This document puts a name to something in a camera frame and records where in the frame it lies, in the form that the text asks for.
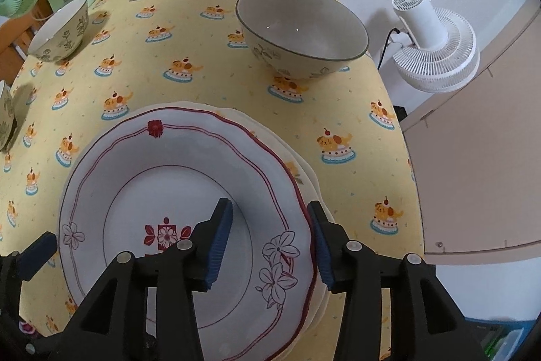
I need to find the black fan cable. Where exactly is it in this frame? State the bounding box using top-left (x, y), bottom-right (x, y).
top-left (377, 27), bottom-right (402, 68)

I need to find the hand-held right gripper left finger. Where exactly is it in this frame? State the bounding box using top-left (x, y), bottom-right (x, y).
top-left (46, 198), bottom-right (234, 361)

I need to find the large floral ceramic bowl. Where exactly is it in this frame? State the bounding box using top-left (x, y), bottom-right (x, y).
top-left (235, 0), bottom-right (369, 80)

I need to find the wooden chair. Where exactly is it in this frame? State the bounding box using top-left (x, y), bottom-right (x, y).
top-left (0, 0), bottom-right (51, 83)

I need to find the white fan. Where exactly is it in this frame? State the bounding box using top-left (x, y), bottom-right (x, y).
top-left (391, 0), bottom-right (480, 93)

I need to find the yellow printed tablecloth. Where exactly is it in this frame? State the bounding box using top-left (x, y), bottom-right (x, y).
top-left (0, 0), bottom-right (424, 361)

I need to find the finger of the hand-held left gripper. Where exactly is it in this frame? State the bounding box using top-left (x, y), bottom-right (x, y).
top-left (17, 231), bottom-right (57, 283)

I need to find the large orange floral plate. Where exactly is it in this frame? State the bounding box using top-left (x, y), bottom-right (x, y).
top-left (139, 101), bottom-right (328, 345)

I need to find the red rimmed white plate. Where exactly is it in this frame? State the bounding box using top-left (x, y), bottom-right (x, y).
top-left (58, 107), bottom-right (317, 361)

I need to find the beige door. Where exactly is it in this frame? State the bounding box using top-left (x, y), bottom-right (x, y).
top-left (399, 0), bottom-right (541, 266)

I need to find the small floral ceramic bowl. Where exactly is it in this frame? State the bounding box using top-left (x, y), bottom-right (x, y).
top-left (0, 81), bottom-right (18, 152)
top-left (27, 0), bottom-right (89, 63)

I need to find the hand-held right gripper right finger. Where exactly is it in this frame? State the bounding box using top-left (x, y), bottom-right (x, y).
top-left (307, 200), bottom-right (487, 361)

